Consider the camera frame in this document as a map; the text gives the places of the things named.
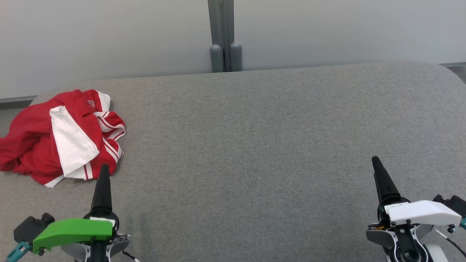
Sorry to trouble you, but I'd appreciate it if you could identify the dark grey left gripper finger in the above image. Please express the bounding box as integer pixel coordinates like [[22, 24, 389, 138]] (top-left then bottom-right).
[[91, 164, 113, 214]]

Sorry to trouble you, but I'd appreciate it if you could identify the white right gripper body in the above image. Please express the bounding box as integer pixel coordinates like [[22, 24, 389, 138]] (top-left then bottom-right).
[[366, 198, 463, 262]]

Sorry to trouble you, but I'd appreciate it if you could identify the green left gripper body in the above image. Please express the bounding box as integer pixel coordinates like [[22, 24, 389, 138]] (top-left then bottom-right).
[[33, 211, 130, 262]]

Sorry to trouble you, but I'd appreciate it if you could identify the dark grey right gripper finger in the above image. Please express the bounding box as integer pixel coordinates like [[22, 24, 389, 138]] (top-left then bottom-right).
[[371, 156, 402, 204]]

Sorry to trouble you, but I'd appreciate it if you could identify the grey partition post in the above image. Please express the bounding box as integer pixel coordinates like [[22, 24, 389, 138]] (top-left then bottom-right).
[[208, 0, 243, 72]]

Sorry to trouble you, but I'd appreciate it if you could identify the red numbered basketball jersey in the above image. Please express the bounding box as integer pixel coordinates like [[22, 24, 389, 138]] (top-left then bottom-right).
[[0, 106, 126, 188]]

